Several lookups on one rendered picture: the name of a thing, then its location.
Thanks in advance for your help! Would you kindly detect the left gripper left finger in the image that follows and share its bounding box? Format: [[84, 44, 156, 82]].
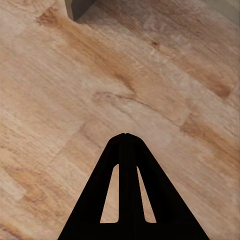
[[57, 133, 133, 240]]

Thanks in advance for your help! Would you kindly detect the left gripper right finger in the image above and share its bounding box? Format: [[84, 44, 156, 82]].
[[125, 133, 210, 240]]

